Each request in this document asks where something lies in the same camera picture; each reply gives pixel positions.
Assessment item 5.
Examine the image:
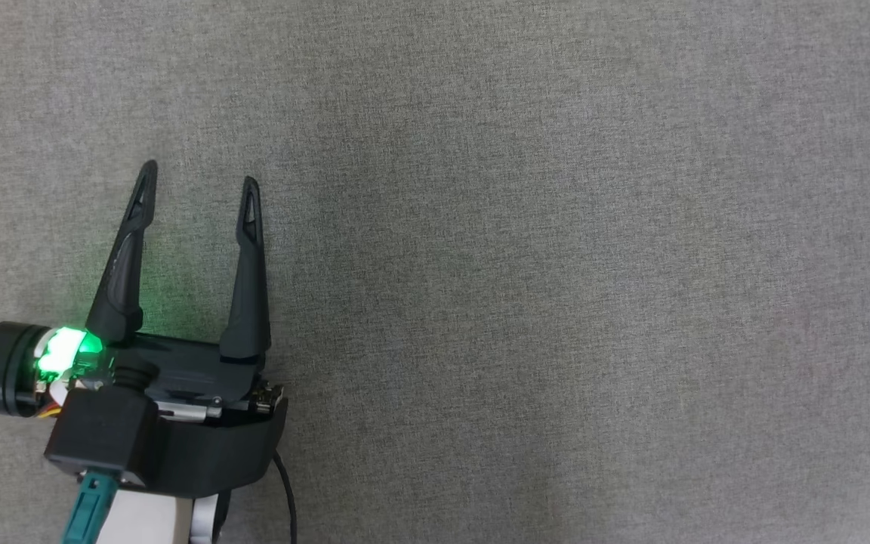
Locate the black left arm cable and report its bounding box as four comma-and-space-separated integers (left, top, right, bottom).
273, 452, 299, 544

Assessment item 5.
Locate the teal left cable connector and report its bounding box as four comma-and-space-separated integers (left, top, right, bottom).
61, 470, 119, 544

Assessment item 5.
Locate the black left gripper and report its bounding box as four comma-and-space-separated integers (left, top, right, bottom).
0, 159, 289, 500

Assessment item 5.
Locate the grey fabric sofa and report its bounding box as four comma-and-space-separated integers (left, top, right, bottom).
0, 0, 870, 544

